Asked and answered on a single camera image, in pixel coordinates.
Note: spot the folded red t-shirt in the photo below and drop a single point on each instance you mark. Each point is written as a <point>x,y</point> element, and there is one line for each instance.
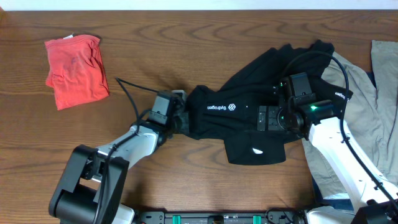
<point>76,71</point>

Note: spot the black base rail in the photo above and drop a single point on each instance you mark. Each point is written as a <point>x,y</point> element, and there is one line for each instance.
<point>271,216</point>

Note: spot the black t-shirt with logo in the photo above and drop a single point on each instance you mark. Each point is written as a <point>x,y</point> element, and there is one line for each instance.
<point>230,114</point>

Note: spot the khaki trousers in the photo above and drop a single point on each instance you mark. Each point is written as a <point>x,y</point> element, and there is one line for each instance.
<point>384,68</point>

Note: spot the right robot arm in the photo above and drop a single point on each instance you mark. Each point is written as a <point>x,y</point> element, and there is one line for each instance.
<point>373,197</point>

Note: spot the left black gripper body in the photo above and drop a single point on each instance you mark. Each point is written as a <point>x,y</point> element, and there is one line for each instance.
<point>182,121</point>

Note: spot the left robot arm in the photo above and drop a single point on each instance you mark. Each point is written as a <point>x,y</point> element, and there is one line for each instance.
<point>90,188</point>

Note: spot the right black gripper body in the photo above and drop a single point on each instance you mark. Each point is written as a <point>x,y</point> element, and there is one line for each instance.
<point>263,117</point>

